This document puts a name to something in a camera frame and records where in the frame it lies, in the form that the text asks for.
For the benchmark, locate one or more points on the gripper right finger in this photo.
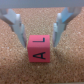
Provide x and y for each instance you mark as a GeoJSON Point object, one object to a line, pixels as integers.
{"type": "Point", "coordinates": [61, 22]}

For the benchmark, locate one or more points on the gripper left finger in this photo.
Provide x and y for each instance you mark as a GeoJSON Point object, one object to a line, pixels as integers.
{"type": "Point", "coordinates": [16, 24]}

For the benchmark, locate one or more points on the pink block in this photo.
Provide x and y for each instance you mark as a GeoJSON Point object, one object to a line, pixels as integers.
{"type": "Point", "coordinates": [40, 50]}

